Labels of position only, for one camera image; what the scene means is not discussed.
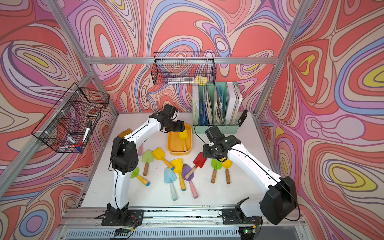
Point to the black wire basket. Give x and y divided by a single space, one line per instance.
64 132
180 68

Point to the yellow scoop orange handle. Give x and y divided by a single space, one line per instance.
159 155

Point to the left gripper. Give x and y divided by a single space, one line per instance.
179 126

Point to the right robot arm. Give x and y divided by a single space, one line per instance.
279 194

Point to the light green trowel wooden handle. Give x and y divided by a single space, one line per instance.
147 158

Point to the purple trowel pink handle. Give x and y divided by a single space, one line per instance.
185 170
140 150

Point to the white book in organizer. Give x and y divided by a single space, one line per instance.
234 100

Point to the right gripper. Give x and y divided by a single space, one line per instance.
206 153

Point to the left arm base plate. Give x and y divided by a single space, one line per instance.
123 218

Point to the red shovel wooden handle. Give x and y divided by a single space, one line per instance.
199 163

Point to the green trowel yellow handle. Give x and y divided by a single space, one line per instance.
136 174

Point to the yellow sponge in basket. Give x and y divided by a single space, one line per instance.
200 80

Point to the light blue trowel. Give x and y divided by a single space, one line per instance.
169 178

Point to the black wire basket back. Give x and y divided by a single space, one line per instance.
180 68

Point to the mint green file organizer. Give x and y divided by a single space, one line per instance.
209 108

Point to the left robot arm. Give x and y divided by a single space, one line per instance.
124 155

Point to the black stapler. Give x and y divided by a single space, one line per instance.
242 118

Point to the yellow shovel wooden handle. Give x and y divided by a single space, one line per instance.
227 163

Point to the black white marker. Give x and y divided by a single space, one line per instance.
88 129

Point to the purple trowel pink handle front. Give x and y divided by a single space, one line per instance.
185 170

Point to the yellow storage box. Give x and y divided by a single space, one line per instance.
175 145

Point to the black wire basket left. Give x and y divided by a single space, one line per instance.
64 132

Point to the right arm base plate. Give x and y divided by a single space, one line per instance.
230 217

